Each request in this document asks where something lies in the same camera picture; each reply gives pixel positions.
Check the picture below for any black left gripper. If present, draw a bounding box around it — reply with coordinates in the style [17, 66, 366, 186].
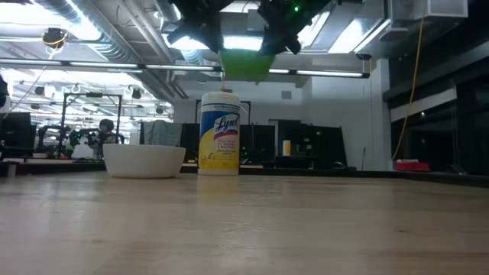
[167, 0, 230, 53]

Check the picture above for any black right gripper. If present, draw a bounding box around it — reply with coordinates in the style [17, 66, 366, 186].
[257, 0, 332, 57]

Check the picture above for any long ceiling light bar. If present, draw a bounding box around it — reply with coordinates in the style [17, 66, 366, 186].
[268, 67, 371, 79]
[0, 58, 223, 74]

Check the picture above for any grey cloth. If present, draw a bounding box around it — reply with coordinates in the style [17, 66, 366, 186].
[143, 120, 183, 147]

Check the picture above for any Lysol wipes canister yellow label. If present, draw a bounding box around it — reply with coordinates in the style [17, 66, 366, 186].
[197, 91, 241, 176]

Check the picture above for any black cabinet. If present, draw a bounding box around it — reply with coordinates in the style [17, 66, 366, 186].
[269, 119, 348, 169]

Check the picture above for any white bowl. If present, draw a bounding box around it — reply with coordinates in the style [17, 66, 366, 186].
[102, 144, 187, 180]

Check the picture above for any person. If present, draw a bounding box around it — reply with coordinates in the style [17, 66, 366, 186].
[93, 118, 118, 160]

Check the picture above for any white ventilation unit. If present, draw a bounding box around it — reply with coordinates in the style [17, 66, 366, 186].
[380, 0, 469, 41]

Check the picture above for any red tray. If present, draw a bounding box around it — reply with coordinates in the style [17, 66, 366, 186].
[395, 160, 432, 173]

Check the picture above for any black monitor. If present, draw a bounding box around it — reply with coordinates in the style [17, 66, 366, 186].
[0, 112, 37, 160]

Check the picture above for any black metal frame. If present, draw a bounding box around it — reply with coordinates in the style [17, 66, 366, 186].
[57, 92, 123, 157]

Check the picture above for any yellow hanging cable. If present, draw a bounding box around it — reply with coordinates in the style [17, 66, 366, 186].
[391, 11, 427, 161]

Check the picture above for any yellow cable reel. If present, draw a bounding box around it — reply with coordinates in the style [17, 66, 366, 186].
[41, 27, 70, 50]

